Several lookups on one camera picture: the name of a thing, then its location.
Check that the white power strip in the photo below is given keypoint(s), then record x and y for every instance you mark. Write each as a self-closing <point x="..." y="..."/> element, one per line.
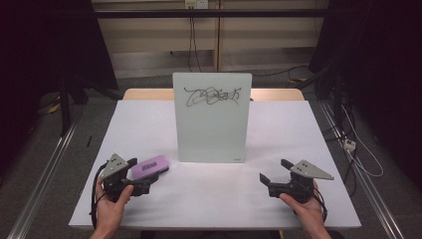
<point x="349" y="145"/>

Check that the small black floor item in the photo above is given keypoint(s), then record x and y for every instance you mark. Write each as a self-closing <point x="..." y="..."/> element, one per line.
<point x="89" y="141"/>

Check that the purple whiteboard eraser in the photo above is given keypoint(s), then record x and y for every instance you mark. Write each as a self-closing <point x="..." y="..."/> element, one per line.
<point x="149" y="166"/>

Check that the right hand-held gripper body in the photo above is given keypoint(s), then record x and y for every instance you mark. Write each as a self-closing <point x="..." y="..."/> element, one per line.
<point x="300" y="186"/>

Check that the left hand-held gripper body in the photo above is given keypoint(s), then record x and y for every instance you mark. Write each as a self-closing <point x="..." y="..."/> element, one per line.
<point x="114" y="166"/>

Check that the brass vertical wall strip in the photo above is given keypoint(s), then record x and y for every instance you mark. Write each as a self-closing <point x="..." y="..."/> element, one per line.
<point x="218" y="36"/>

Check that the person's left hand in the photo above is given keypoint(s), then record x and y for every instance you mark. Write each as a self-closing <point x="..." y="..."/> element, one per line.
<point x="111" y="209"/>

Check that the white wall socket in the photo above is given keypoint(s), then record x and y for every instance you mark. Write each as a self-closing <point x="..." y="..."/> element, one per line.
<point x="196" y="3"/>

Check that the white table cover board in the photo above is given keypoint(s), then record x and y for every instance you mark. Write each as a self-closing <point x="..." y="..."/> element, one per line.
<point x="215" y="195"/>

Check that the black curtain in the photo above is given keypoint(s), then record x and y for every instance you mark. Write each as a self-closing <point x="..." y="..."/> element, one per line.
<point x="40" y="49"/>
<point x="381" y="66"/>

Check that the small whiteboard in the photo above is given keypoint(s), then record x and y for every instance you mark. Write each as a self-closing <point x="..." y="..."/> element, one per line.
<point x="212" y="129"/>

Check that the wooden table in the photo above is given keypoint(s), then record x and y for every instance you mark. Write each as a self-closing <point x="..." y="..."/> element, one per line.
<point x="146" y="94"/>

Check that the person's right hand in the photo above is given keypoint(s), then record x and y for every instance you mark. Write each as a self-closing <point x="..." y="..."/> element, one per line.
<point x="310" y="212"/>

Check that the aluminium floor rail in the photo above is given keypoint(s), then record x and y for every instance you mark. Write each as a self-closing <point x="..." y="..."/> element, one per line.
<point x="43" y="179"/>
<point x="368" y="186"/>

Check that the black horizontal crossbar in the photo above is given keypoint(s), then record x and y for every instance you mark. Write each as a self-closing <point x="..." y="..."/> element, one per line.
<point x="149" y="13"/>

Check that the yellow floor tape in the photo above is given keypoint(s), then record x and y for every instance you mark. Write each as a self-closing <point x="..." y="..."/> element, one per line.
<point x="53" y="108"/>

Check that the black metal stand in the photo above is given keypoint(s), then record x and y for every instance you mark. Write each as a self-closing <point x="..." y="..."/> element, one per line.
<point x="64" y="109"/>

